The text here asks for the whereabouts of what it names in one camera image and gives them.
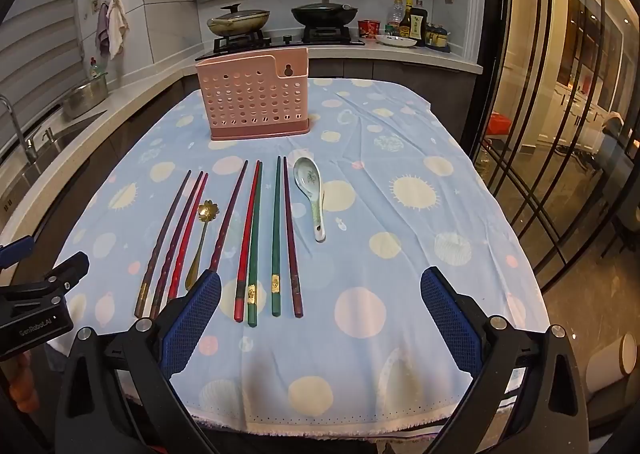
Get gold flower spoon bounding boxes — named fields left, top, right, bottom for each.
left=185, top=201, right=216, bottom=291

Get white ceramic soup spoon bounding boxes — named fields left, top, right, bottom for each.
left=293, top=157, right=327, bottom=242

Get white cylinder bin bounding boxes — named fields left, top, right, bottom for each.
left=585, top=334, right=638, bottom=392

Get white towel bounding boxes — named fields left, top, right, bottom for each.
left=106, top=0, right=130, bottom=60

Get steel pot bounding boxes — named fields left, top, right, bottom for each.
left=61, top=74, right=110, bottom=117

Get purple cloth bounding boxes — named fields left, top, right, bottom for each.
left=96, top=2, right=111, bottom=58

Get black wok with lid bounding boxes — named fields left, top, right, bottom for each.
left=291, top=0, right=360, bottom=28

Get condiment jar set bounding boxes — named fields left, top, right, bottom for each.
left=425, top=23, right=452, bottom=53

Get dark soy sauce bottle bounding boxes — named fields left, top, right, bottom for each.
left=410, top=6, right=430, bottom=46

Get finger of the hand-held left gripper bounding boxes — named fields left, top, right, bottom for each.
left=36, top=251, right=91, bottom=296
left=0, top=233, right=37, bottom=271

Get maroon chopstick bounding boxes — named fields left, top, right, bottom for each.
left=283, top=157, right=304, bottom=319
left=150, top=171, right=205, bottom=321
left=209, top=160, right=249, bottom=275

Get white plate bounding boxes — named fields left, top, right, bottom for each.
left=375, top=33, right=418, bottom=48

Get clear oil bottle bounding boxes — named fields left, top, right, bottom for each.
left=386, top=0, right=405, bottom=35

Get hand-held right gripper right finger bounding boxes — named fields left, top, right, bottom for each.
left=420, top=267, right=588, bottom=454

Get steel sink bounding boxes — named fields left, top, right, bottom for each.
left=0, top=109, right=108, bottom=200

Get black gas stove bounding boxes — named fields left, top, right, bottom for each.
left=195, top=28, right=366, bottom=60

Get brown chopstick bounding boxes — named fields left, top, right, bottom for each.
left=134, top=170, right=192, bottom=319

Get steel faucet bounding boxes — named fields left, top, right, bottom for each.
left=0, top=94, right=38, bottom=165

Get green chopstick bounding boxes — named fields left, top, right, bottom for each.
left=247, top=161, right=264, bottom=326
left=271, top=155, right=282, bottom=318

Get glass sliding door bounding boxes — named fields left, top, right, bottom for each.
left=470, top=0, right=640, bottom=295

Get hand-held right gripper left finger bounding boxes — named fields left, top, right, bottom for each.
left=52, top=269, right=223, bottom=454

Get pink perforated utensil holder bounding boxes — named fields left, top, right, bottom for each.
left=195, top=47, right=312, bottom=141

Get blue dotted tablecloth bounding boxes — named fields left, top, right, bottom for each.
left=0, top=77, right=551, bottom=436

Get person's left hand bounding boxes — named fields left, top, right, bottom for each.
left=9, top=353, right=42, bottom=414

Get red chopstick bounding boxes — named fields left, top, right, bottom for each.
left=167, top=173, right=209, bottom=302
left=234, top=160, right=262, bottom=323

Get beige wok with lid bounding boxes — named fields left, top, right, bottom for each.
left=206, top=3, right=271, bottom=35

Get grey window blinds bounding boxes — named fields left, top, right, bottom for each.
left=0, top=0, right=96, bottom=145

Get yellow label sauce bottle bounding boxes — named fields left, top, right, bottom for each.
left=399, top=0, right=415, bottom=39

